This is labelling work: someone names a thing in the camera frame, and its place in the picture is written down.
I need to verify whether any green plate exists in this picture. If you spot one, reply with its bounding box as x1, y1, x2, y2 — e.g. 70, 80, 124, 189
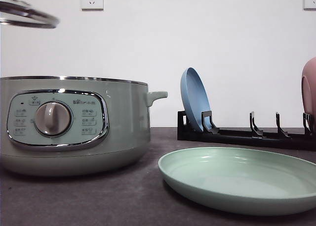
158, 147, 316, 216

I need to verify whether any glass steamer lid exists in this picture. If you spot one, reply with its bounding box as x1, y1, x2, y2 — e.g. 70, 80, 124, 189
0, 0, 59, 28

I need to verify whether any blue plate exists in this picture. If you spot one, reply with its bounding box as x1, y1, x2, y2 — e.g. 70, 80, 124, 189
180, 67, 211, 131

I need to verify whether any green electric steamer pot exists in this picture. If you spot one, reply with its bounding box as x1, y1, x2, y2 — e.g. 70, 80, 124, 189
0, 76, 168, 176

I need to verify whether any black plate rack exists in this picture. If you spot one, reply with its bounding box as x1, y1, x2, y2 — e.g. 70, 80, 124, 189
177, 111, 316, 151

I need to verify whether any pink plate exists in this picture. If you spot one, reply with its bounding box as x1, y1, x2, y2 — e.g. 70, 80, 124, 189
301, 57, 316, 133

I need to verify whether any white wall socket left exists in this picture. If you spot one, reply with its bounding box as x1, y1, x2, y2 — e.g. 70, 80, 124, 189
81, 0, 104, 12

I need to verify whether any white wall socket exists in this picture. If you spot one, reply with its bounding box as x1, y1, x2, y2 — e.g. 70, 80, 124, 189
303, 0, 316, 12
81, 0, 104, 12

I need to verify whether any white wall socket right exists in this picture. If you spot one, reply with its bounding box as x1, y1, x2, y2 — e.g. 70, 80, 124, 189
303, 0, 316, 12

